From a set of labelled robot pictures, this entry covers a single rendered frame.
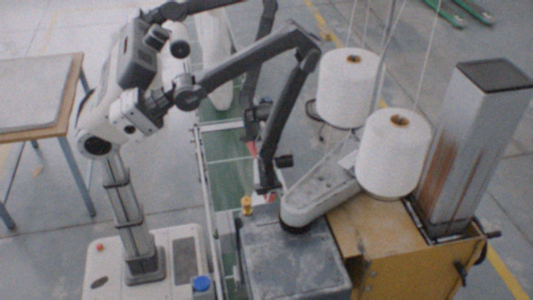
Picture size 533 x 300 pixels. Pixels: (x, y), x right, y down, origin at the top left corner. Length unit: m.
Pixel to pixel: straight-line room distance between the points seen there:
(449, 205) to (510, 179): 2.45
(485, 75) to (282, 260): 0.61
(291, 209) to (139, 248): 1.26
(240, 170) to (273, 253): 1.61
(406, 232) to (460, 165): 0.24
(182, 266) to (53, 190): 1.37
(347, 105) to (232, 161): 1.70
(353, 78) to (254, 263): 0.51
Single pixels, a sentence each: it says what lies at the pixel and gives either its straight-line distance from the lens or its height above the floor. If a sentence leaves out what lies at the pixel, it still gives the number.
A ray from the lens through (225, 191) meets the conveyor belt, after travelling 2.53.
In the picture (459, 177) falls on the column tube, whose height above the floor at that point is 1.52.
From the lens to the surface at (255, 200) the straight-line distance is 1.84.
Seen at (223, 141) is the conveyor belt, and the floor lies 0.38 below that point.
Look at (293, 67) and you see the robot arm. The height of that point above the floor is 1.57.
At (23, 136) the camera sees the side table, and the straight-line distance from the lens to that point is 2.67.
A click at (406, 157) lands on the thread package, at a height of 1.65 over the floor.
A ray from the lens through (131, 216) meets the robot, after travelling 2.03.
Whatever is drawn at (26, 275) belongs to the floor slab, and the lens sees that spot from 2.98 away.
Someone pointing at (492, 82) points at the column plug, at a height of 1.76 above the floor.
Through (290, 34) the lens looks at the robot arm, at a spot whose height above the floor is 1.68.
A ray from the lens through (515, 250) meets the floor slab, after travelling 3.13.
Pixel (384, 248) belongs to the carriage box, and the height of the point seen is 1.33.
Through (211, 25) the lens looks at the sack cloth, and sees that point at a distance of 2.84.
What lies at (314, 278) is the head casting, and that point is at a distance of 1.04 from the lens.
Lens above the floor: 2.22
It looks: 41 degrees down
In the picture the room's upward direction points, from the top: straight up
